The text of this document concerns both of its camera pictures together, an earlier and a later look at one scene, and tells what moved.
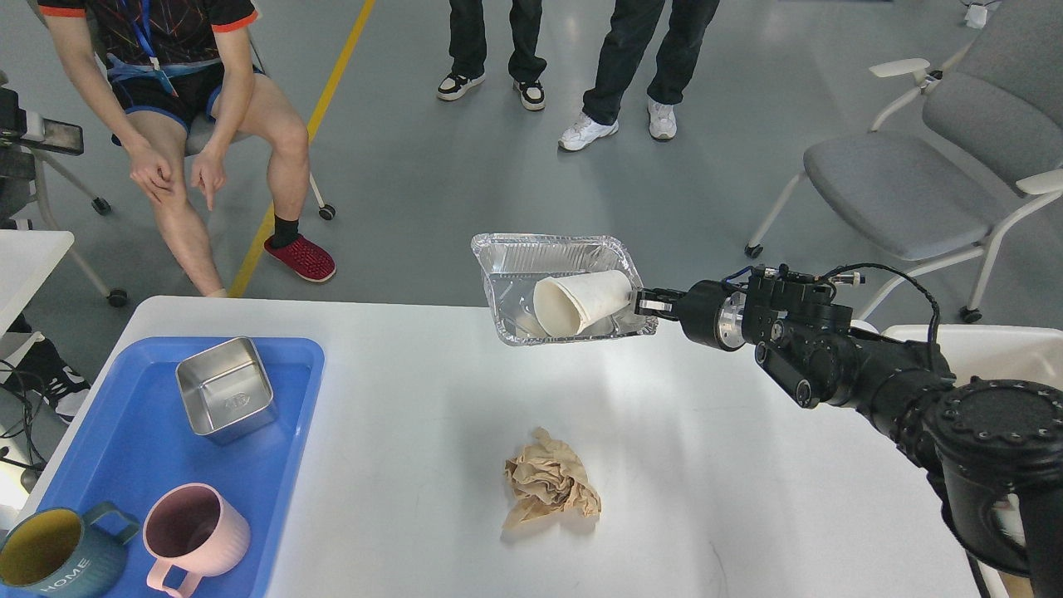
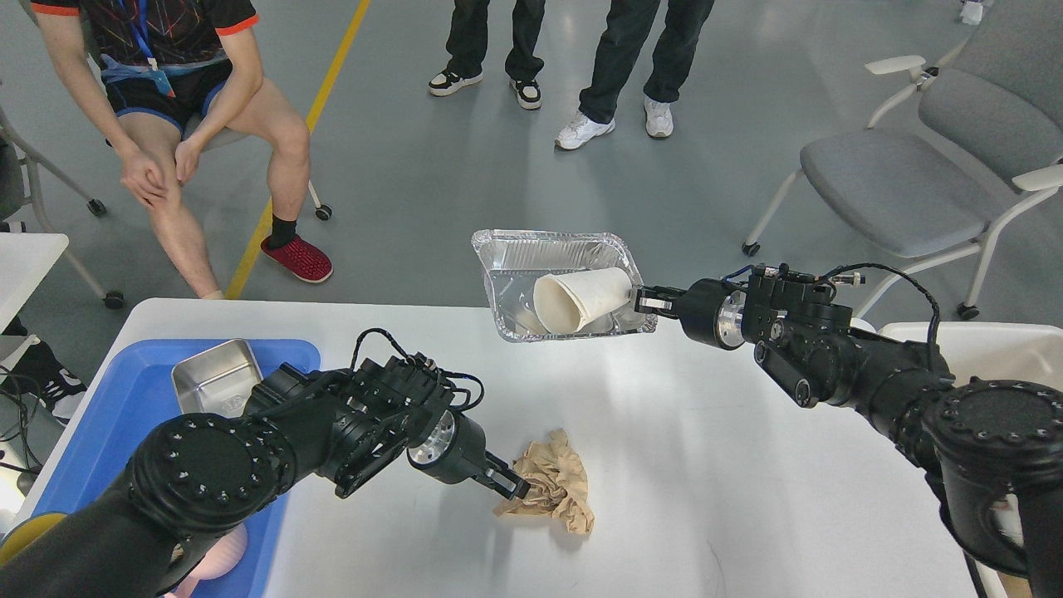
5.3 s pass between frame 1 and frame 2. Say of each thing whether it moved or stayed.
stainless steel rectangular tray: stayed
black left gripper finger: moved
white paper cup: stayed
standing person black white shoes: stayed
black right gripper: stayed
